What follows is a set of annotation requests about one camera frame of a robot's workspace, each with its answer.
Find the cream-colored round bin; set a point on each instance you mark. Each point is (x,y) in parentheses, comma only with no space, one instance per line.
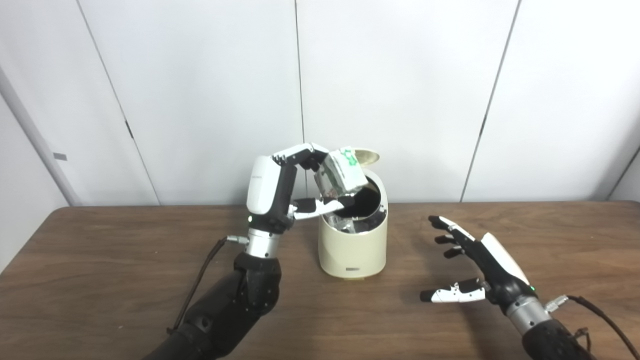
(352,250)

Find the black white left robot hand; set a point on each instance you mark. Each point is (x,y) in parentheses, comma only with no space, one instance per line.
(265,190)

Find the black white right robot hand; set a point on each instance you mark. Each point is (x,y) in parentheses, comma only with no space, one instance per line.
(500,270)

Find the small gray wall tag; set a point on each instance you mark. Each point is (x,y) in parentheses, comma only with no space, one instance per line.
(60,156)

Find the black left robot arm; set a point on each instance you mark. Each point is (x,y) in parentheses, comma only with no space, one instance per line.
(235,305)

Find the gray wall corner trim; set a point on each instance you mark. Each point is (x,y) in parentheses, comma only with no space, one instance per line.
(37,135)

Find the black wall panel hinge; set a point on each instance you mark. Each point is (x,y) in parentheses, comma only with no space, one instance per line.
(129,130)

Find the cream round bin lid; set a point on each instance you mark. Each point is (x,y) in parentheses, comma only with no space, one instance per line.
(369,156)

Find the green white milk carton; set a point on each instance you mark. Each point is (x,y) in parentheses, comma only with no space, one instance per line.
(342,175)

